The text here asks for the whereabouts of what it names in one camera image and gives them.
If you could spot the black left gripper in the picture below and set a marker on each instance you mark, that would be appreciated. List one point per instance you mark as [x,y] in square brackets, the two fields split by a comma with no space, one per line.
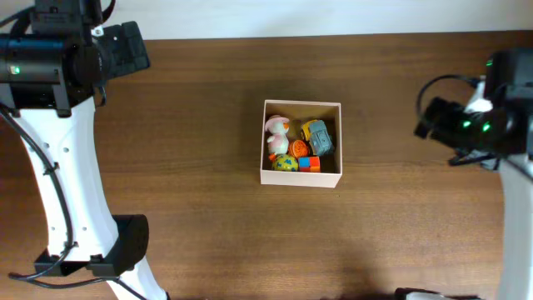
[132,42]

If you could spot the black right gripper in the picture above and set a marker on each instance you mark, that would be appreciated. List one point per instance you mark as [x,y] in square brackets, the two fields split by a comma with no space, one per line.
[443,125]

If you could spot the grey yellow toy truck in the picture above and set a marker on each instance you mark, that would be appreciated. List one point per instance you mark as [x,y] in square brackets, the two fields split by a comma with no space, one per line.
[315,133]

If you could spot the multicolour puzzle cube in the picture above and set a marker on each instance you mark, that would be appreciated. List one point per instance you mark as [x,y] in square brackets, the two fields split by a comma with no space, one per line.
[309,164]

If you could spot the orange lattice ball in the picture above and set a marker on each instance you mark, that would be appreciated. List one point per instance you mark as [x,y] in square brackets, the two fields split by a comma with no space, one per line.
[298,149]

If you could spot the yellow ball blue letters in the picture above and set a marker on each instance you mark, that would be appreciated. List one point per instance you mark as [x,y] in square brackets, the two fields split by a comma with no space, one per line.
[285,163]

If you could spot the white duck toy pink hat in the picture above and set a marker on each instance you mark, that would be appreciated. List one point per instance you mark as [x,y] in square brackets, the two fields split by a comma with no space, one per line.
[277,142]

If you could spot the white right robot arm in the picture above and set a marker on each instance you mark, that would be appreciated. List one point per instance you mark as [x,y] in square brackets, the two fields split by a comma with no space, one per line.
[516,178]

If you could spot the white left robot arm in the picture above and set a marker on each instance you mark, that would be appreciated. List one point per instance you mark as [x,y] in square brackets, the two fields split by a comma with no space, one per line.
[48,82]

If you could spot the white cardboard box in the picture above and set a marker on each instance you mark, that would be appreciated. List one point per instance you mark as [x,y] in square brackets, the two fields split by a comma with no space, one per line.
[331,168]

